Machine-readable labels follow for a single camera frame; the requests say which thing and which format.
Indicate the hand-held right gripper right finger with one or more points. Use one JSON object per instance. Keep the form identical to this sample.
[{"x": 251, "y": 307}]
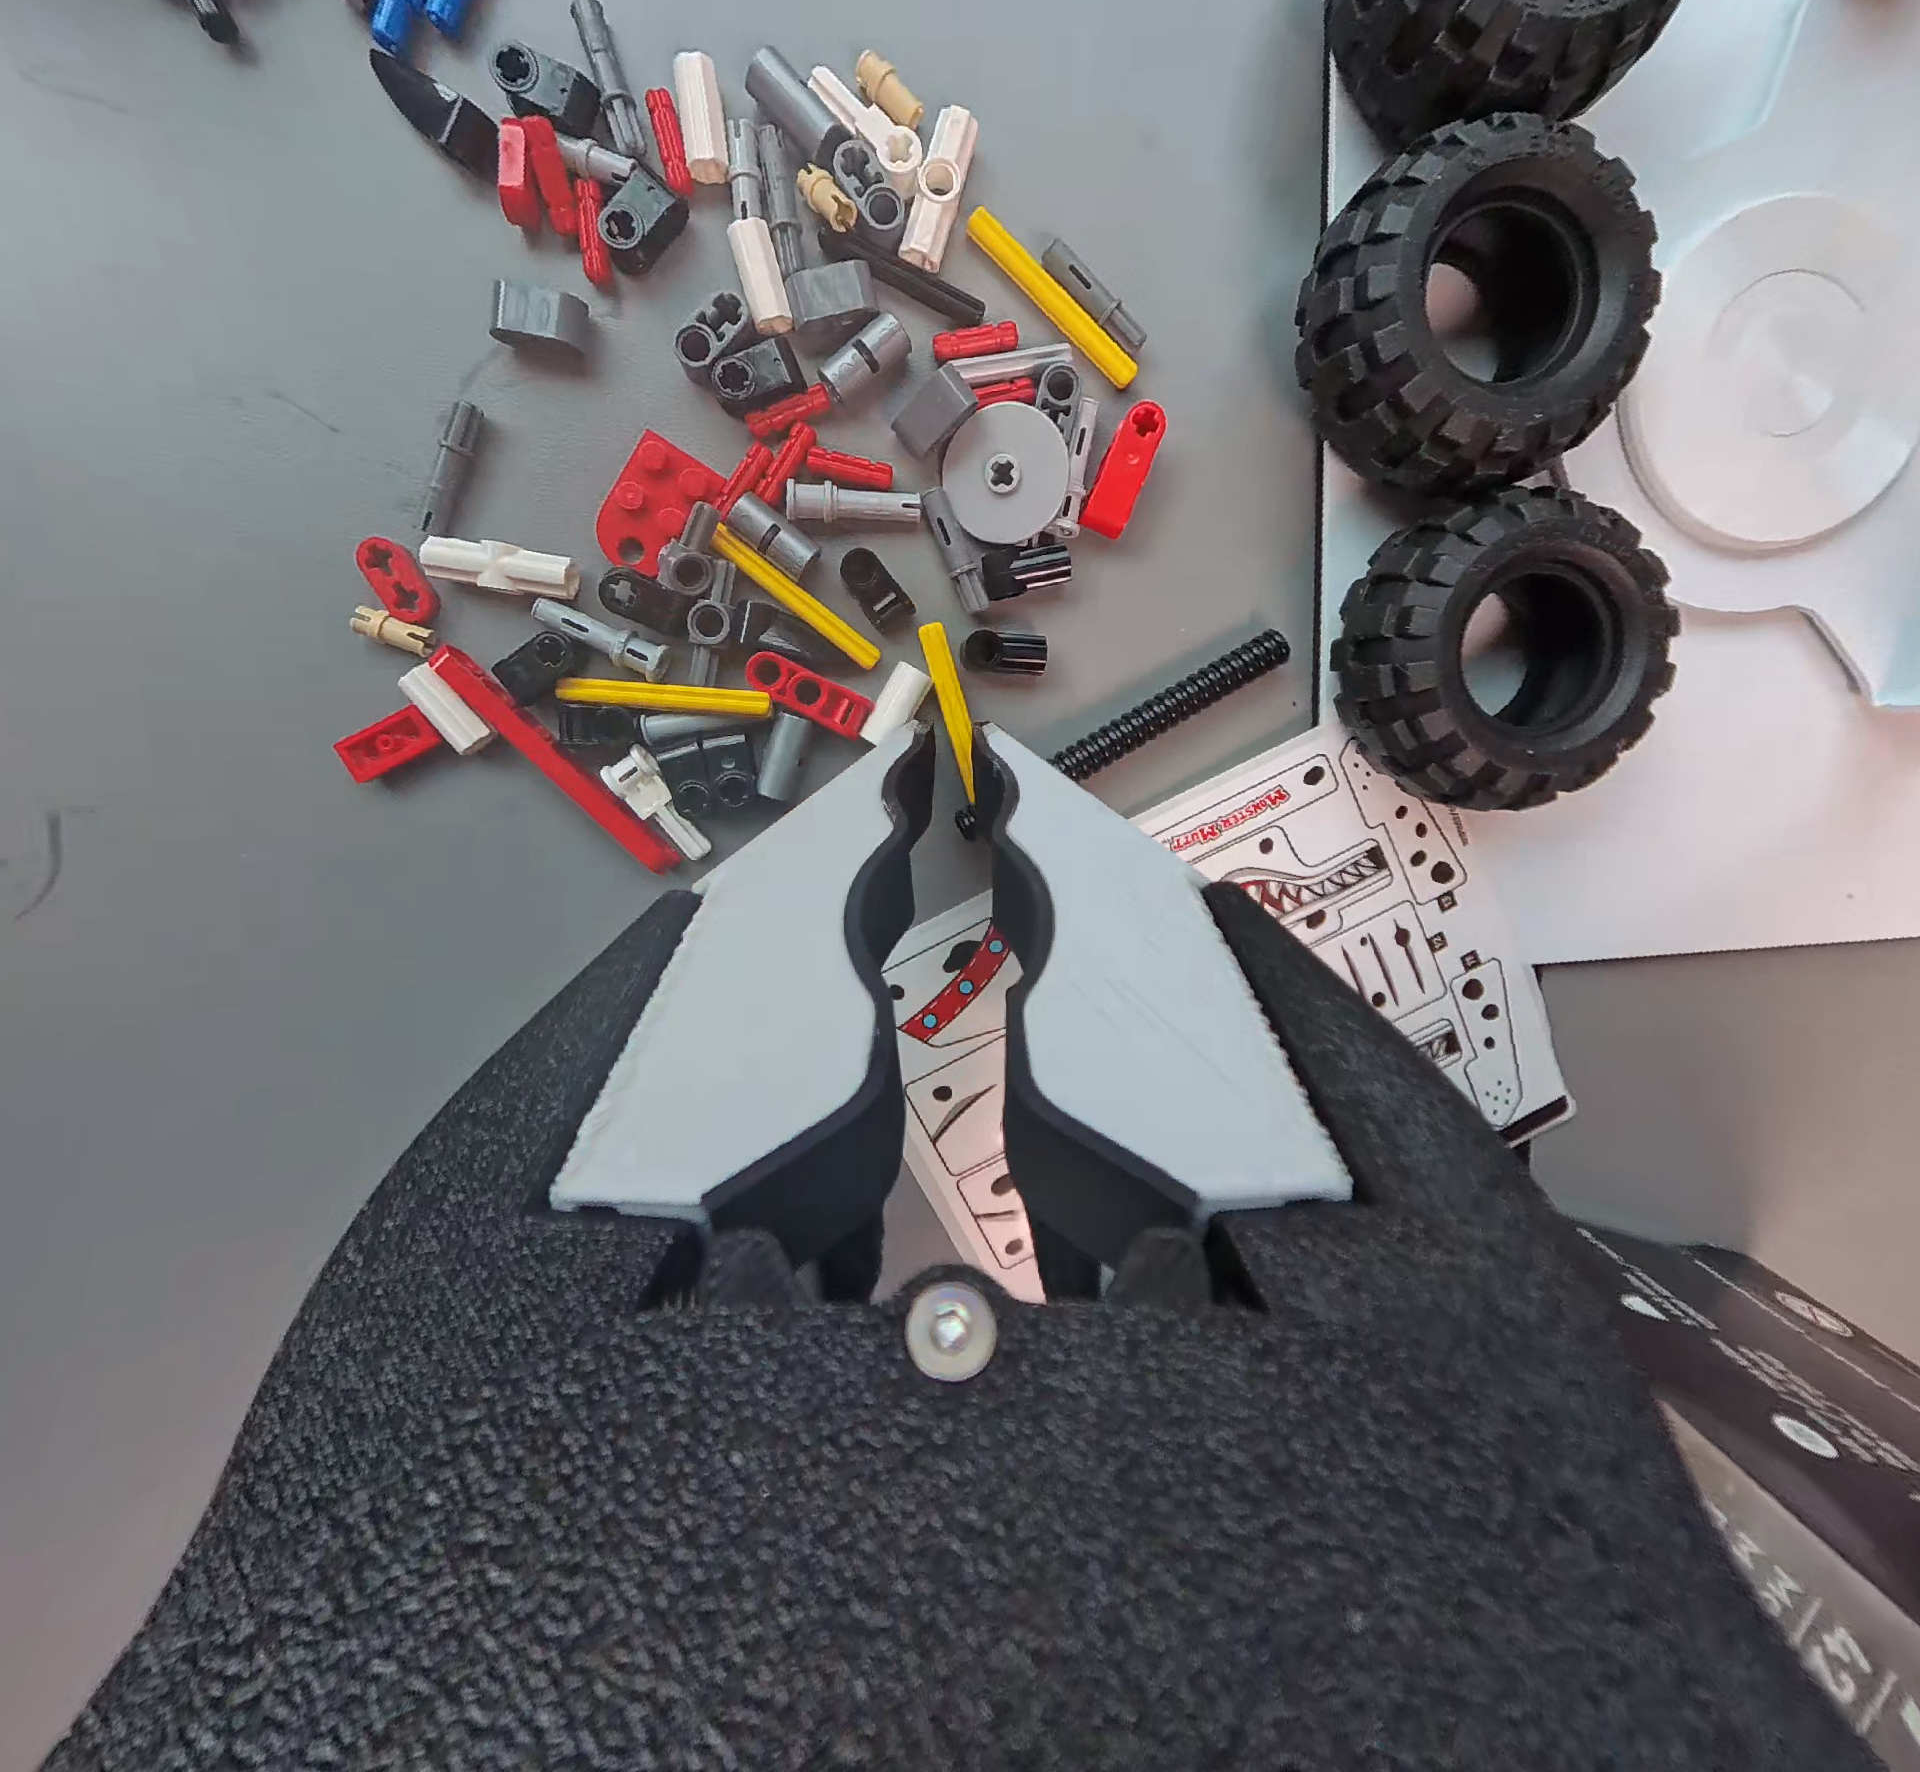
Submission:
[{"x": 1169, "y": 1038}]

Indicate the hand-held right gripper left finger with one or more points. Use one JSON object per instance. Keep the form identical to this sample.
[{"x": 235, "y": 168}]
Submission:
[{"x": 704, "y": 1053}]

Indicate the yellow axle rod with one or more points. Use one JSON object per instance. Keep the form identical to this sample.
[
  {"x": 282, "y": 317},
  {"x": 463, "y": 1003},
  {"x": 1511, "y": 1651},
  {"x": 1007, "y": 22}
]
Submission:
[{"x": 946, "y": 708}]

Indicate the printed sticker sheet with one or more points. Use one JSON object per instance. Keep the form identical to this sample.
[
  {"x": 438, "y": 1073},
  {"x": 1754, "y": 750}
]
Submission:
[{"x": 1425, "y": 931}]

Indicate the black ribbed rod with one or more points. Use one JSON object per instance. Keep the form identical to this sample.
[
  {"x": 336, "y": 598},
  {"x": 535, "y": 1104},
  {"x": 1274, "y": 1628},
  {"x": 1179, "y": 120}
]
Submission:
[{"x": 1185, "y": 700}]

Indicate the black knobby tyre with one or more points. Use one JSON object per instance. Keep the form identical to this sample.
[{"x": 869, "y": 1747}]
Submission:
[
  {"x": 1397, "y": 693},
  {"x": 1397, "y": 17},
  {"x": 1350, "y": 348}
]

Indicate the pile of mixed small bricks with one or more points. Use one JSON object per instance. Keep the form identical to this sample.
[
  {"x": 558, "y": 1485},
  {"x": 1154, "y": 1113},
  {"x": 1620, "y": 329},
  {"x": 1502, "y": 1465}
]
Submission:
[{"x": 1002, "y": 469}]

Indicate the white stand base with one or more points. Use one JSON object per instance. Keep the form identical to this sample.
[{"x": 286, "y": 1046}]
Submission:
[{"x": 1770, "y": 783}]

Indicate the black printed box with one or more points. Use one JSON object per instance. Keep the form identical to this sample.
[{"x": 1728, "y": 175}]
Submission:
[{"x": 1786, "y": 1473}]

